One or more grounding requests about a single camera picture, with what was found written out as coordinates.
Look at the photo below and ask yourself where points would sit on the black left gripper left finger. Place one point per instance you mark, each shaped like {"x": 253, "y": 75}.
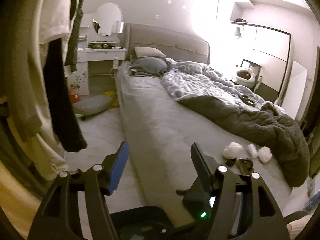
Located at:
{"x": 114, "y": 165}

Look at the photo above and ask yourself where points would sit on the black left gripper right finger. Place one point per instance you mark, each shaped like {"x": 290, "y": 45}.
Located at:
{"x": 205, "y": 167}

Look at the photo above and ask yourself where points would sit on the black curved plastic piece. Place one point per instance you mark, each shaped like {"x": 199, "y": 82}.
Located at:
{"x": 230, "y": 162}

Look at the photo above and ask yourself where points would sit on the hanging black garment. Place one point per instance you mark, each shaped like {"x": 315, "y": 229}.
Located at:
{"x": 64, "y": 122}

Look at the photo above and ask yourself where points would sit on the grey bed with mattress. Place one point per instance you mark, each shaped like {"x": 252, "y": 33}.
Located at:
{"x": 160, "y": 131}

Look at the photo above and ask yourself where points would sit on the grey cushioned stool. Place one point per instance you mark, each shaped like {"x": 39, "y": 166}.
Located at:
{"x": 92, "y": 106}

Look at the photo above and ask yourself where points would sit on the grey fluffy blanket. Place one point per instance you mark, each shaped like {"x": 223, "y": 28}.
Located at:
{"x": 279, "y": 132}

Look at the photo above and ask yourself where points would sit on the red box on floor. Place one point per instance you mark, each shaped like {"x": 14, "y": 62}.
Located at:
{"x": 74, "y": 98}

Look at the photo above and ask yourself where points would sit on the patterned grey white duvet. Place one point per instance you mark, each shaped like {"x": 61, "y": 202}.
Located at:
{"x": 188, "y": 79}

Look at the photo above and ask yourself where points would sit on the white dressing table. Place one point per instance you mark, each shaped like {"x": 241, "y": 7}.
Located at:
{"x": 98, "y": 42}

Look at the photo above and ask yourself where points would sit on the grey blue pillow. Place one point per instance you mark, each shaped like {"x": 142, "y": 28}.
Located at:
{"x": 148, "y": 66}

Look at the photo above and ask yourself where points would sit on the cream pillow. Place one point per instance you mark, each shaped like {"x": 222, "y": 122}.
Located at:
{"x": 148, "y": 52}

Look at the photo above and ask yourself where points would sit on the hanging cream garment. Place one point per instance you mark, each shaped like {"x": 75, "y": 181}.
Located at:
{"x": 28, "y": 28}

